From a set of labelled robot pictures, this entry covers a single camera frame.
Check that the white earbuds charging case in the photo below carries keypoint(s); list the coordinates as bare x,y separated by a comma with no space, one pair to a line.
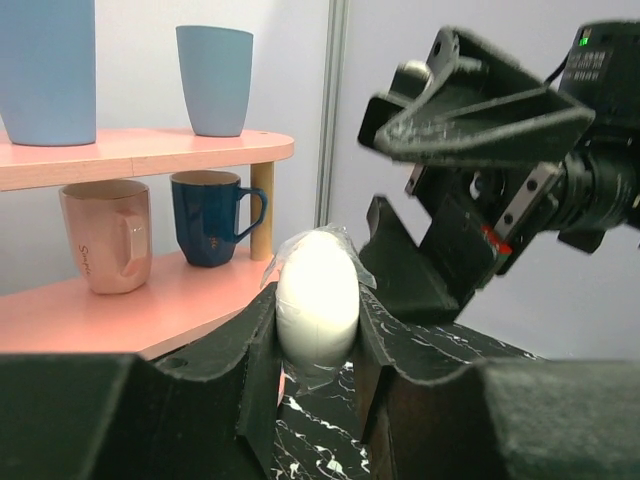
317,302

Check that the black marble mat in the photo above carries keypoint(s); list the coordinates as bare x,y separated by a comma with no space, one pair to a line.
320,438

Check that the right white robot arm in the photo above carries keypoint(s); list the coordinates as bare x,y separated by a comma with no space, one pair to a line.
601,71

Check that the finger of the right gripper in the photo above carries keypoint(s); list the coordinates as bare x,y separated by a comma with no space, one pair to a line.
525,128
408,284

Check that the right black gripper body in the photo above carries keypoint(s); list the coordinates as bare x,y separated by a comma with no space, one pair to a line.
482,216

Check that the navy blue mug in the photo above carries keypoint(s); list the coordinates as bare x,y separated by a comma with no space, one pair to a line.
206,215

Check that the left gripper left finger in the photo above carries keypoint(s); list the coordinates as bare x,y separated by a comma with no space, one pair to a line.
135,400

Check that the pink three-tier shelf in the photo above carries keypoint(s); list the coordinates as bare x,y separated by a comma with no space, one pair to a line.
126,300

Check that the tall blue cup left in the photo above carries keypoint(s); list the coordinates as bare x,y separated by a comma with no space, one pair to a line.
48,72

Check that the pink mug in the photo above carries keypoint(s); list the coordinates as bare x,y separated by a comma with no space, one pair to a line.
108,225

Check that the blue cup right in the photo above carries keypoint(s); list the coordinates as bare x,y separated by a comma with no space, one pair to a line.
216,67

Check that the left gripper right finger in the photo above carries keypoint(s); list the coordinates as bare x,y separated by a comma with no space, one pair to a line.
450,403

